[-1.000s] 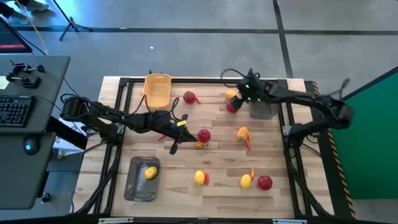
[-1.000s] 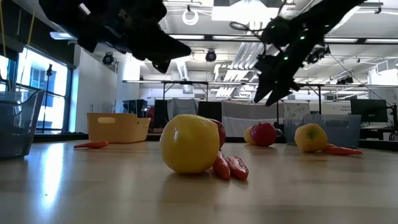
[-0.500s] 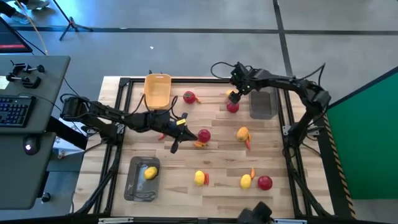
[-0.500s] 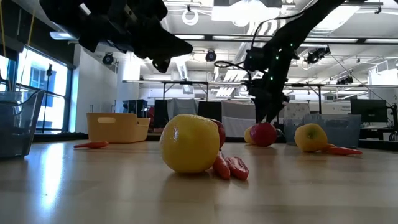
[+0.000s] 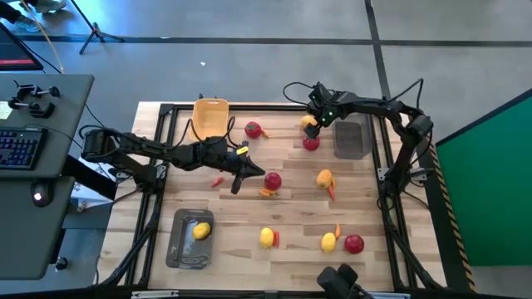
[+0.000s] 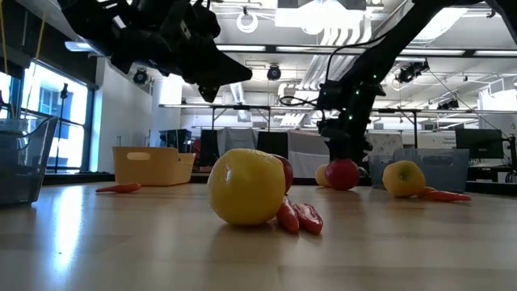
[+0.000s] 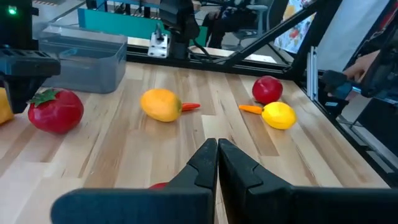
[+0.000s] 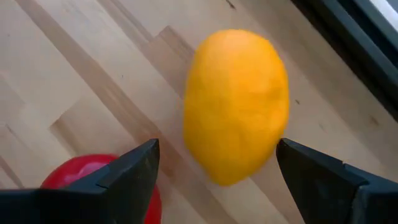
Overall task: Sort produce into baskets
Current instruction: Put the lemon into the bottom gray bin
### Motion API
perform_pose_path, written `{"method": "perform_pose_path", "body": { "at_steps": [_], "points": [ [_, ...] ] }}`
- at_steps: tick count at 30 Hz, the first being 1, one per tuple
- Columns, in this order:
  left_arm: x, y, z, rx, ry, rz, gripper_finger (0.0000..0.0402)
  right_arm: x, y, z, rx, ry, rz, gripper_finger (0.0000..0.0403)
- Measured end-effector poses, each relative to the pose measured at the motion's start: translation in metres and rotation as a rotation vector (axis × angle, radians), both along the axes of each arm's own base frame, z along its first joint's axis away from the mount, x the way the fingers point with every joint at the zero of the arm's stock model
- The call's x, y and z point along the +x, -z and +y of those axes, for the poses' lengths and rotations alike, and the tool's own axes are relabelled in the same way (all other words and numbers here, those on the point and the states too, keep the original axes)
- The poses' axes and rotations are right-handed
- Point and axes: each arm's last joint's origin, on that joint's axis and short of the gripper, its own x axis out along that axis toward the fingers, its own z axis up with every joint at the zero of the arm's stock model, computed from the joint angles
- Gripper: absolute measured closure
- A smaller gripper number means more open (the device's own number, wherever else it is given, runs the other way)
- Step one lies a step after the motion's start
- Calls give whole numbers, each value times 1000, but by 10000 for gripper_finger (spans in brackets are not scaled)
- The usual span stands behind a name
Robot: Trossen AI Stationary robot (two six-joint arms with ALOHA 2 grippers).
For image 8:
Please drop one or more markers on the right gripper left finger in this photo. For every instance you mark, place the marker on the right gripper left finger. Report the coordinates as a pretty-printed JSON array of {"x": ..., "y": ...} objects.
[{"x": 118, "y": 193}]

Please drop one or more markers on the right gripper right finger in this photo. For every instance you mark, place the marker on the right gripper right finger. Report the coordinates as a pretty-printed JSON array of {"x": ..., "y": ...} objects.
[{"x": 326, "y": 193}]

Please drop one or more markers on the red plastic tomato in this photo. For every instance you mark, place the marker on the red plastic tomato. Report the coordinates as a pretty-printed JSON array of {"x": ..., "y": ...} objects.
[{"x": 77, "y": 169}]

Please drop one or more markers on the orange-yellow plastic mango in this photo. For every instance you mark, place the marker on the orange-yellow plastic mango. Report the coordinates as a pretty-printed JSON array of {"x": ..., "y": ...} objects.
[{"x": 236, "y": 105}]

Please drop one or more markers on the black aluminium table frame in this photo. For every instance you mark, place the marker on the black aluminium table frame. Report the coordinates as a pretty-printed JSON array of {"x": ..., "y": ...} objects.
[{"x": 357, "y": 40}]

